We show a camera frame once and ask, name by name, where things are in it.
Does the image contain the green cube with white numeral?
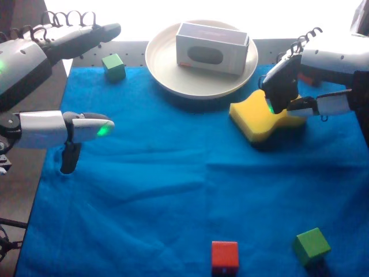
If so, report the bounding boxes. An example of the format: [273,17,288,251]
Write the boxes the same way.
[101,53,127,84]

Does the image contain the white round bowl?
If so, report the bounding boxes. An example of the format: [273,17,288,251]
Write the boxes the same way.
[145,19,259,100]

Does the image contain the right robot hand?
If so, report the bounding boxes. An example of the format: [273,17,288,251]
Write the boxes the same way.
[0,10,122,175]

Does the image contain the black tripod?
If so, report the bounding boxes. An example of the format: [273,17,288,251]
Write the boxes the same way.
[0,218,27,262]

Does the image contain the black perforated board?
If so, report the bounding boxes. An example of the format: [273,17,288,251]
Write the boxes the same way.
[70,37,338,70]

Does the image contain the yellow green sponge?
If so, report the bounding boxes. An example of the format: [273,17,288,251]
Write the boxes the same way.
[229,89,308,150]

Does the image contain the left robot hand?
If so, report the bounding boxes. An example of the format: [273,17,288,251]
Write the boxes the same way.
[258,27,369,122]

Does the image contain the blue cloth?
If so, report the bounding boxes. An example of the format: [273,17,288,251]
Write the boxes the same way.
[16,65,369,277]

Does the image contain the grey cardboard speaker box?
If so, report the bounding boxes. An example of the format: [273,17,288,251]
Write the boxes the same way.
[175,22,250,77]

